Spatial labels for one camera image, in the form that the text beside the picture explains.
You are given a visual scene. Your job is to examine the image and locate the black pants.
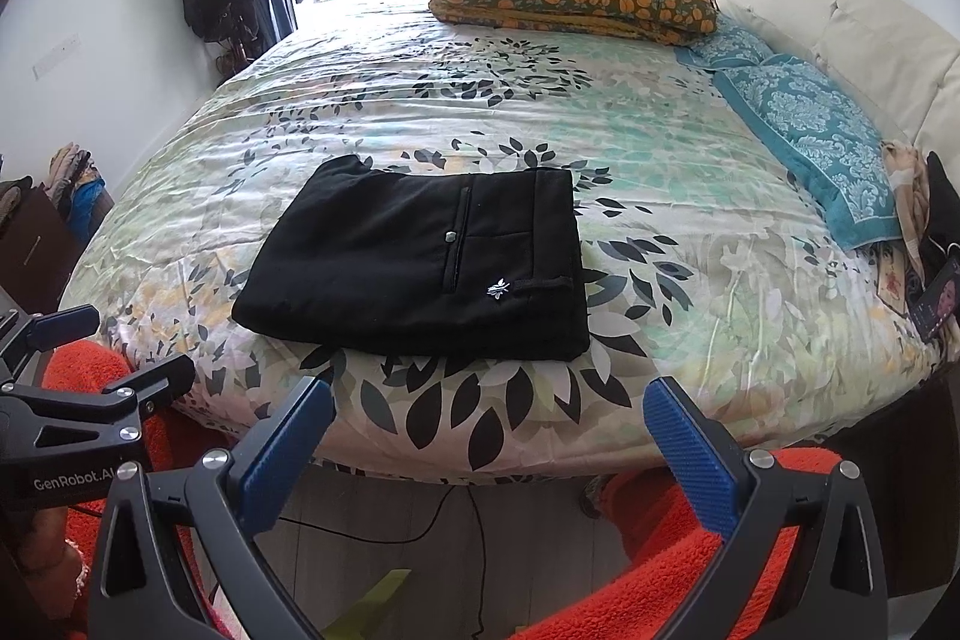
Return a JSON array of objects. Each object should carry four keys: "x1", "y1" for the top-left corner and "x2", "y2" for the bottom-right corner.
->
[{"x1": 231, "y1": 154, "x2": 593, "y2": 360}]

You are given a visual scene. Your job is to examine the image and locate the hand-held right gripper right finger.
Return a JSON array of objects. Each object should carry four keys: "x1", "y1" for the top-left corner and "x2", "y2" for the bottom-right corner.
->
[{"x1": 643, "y1": 376, "x2": 890, "y2": 640}]

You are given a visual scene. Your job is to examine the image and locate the person's orange fleece clothing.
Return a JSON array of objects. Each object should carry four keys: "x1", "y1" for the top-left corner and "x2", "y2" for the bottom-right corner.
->
[{"x1": 41, "y1": 340, "x2": 860, "y2": 640}]

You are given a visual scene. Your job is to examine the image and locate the white wall switch plate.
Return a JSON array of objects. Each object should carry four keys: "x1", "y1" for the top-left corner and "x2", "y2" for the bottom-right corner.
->
[{"x1": 31, "y1": 34, "x2": 82, "y2": 80}]

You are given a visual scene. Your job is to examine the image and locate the yellow-green object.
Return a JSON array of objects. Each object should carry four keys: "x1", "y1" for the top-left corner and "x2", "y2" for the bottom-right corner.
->
[{"x1": 322, "y1": 569, "x2": 413, "y2": 633}]

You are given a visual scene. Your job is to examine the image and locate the black cloth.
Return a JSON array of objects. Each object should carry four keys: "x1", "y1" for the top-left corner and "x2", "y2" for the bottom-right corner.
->
[{"x1": 924, "y1": 151, "x2": 960, "y2": 251}]

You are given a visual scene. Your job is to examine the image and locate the dark wooden cabinet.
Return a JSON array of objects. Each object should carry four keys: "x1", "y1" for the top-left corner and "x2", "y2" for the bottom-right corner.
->
[{"x1": 0, "y1": 176, "x2": 115, "y2": 319}]

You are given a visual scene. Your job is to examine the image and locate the beige printed cloth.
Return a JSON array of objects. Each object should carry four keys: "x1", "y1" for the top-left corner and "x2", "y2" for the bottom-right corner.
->
[{"x1": 877, "y1": 139, "x2": 935, "y2": 270}]

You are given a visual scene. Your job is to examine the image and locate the black floor cable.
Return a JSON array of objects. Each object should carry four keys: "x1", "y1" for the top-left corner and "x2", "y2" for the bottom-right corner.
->
[{"x1": 202, "y1": 482, "x2": 496, "y2": 640}]

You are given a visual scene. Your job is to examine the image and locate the leaf print bedspread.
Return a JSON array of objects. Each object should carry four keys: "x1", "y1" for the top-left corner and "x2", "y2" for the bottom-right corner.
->
[{"x1": 56, "y1": 0, "x2": 942, "y2": 487}]

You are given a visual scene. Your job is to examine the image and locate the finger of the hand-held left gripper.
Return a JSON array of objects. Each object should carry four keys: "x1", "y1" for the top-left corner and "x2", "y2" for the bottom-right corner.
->
[
  {"x1": 0, "y1": 304, "x2": 101, "y2": 380},
  {"x1": 101, "y1": 351, "x2": 197, "y2": 423}
]

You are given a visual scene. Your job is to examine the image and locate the pile of folded clothes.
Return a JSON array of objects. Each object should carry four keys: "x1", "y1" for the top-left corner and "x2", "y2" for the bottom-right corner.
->
[{"x1": 41, "y1": 141, "x2": 106, "y2": 236}]

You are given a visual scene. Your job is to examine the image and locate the person's left forearm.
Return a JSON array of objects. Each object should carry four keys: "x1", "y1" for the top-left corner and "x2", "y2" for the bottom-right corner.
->
[{"x1": 0, "y1": 501, "x2": 95, "y2": 618}]

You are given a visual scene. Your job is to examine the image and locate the smartphone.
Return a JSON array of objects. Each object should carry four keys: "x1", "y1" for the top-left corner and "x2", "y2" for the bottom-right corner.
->
[{"x1": 904, "y1": 256, "x2": 960, "y2": 341}]

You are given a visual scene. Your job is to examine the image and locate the cream padded headboard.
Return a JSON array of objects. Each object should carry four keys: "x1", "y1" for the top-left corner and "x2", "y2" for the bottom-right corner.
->
[{"x1": 712, "y1": 0, "x2": 960, "y2": 161}]

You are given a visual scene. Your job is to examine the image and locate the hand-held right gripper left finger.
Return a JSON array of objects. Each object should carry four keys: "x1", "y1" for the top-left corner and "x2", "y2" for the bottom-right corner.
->
[{"x1": 97, "y1": 376, "x2": 336, "y2": 640}]

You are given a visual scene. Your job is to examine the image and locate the teal patterned pillow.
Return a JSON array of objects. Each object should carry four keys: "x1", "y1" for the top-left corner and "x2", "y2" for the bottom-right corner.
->
[
  {"x1": 711, "y1": 53, "x2": 902, "y2": 253},
  {"x1": 673, "y1": 21, "x2": 775, "y2": 73}
]

